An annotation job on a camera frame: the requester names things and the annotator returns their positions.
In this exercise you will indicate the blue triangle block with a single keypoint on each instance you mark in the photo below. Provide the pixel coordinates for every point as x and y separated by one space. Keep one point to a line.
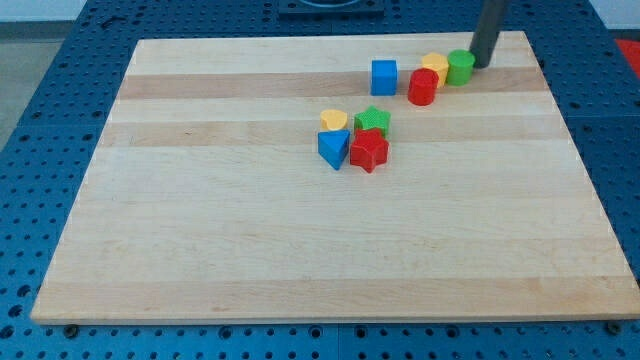
333 146

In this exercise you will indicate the red star block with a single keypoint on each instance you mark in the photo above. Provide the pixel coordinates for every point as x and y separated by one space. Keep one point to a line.
369 149

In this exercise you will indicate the yellow heart block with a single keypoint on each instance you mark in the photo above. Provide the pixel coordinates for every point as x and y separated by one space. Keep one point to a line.
333 119

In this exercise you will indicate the green star block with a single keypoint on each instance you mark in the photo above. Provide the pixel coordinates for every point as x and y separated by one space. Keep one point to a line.
371 118

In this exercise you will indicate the wooden board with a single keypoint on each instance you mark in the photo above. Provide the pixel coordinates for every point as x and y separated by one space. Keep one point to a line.
206 200

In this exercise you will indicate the blue cube block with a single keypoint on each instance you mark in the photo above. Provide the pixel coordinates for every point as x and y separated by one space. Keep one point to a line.
383 78

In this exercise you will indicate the red cylinder block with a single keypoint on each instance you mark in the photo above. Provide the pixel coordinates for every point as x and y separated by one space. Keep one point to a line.
422 87

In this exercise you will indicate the yellow hexagon block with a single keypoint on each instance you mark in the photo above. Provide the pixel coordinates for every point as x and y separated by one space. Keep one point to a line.
439 64

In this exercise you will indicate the green cylinder block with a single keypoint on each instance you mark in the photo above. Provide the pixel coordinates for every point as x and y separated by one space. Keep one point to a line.
461 65

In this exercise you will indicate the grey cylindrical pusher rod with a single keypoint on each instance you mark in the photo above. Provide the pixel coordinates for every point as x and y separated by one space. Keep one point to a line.
487 31

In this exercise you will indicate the red object at right edge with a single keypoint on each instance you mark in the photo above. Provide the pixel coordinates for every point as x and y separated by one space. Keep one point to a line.
631 51

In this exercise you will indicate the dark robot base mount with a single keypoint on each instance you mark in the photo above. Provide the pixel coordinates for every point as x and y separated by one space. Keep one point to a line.
313 8

